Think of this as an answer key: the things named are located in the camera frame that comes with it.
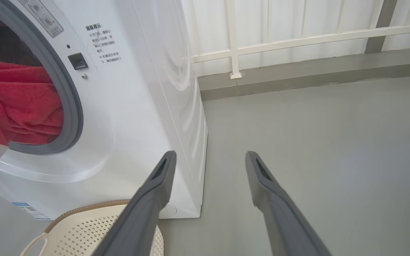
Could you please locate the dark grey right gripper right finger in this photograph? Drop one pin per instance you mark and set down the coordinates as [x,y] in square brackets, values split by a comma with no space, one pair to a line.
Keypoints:
[279,220]

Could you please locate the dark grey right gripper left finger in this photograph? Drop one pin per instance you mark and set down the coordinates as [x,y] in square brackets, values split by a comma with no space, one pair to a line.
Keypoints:
[144,213]

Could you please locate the red garment with white stripes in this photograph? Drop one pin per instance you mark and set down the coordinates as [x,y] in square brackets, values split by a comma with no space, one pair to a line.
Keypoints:
[16,103]

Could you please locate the cream perforated laundry basket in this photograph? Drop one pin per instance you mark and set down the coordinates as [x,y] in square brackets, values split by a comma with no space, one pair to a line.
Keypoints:
[80,231]

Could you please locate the white front-load washing machine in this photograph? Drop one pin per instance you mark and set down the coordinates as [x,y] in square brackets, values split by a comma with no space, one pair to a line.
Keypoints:
[133,117]

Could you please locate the blue white energy label sticker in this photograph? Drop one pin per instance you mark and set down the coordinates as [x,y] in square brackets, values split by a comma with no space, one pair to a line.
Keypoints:
[30,210]

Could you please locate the white metal railing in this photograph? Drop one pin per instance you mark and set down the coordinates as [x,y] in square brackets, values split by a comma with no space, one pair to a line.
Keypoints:
[297,40]

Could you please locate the grey warning label sticker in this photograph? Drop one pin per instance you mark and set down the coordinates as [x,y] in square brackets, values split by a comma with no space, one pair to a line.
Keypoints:
[43,16]

